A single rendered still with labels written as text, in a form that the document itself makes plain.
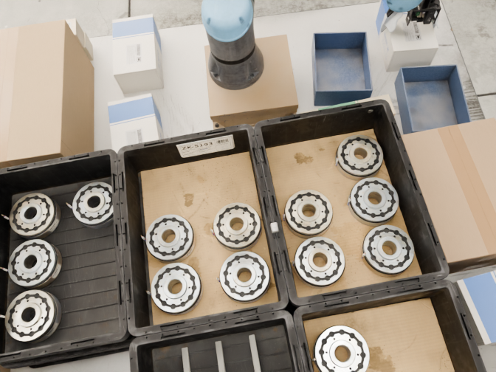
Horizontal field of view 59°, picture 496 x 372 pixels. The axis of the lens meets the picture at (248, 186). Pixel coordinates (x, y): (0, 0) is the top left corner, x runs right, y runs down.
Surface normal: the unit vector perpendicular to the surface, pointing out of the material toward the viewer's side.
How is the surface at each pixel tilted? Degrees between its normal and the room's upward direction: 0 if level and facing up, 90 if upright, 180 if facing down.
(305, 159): 0
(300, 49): 0
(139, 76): 90
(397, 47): 0
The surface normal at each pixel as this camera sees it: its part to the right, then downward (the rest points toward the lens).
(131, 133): -0.07, -0.40
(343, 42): -0.02, 0.92
